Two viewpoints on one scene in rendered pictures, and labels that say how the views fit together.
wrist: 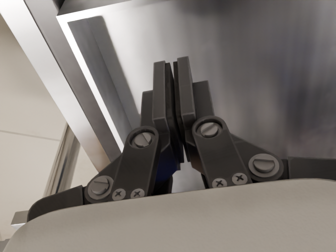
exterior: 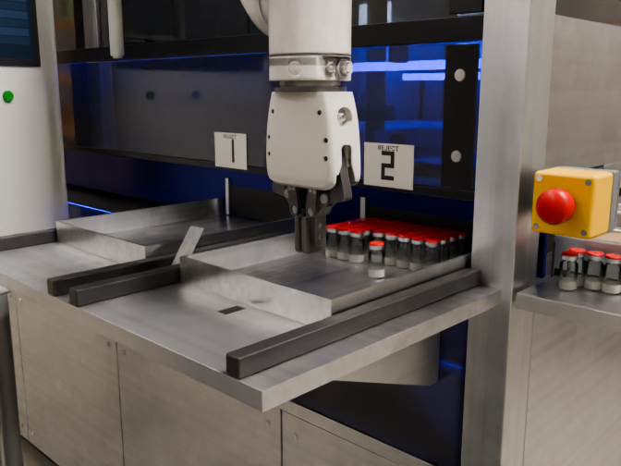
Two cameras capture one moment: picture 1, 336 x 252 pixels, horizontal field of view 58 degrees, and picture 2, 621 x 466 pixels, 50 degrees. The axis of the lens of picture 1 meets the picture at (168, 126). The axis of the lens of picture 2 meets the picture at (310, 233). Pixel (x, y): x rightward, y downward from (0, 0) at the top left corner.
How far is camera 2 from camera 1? 66 cm
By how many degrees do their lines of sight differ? 57
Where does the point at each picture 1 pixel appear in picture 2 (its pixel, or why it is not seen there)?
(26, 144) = not seen: outside the picture
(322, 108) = (305, 275)
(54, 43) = (357, 312)
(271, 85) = (310, 287)
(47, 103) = not seen: outside the picture
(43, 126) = not seen: outside the picture
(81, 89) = (377, 303)
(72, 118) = (422, 318)
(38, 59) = (388, 333)
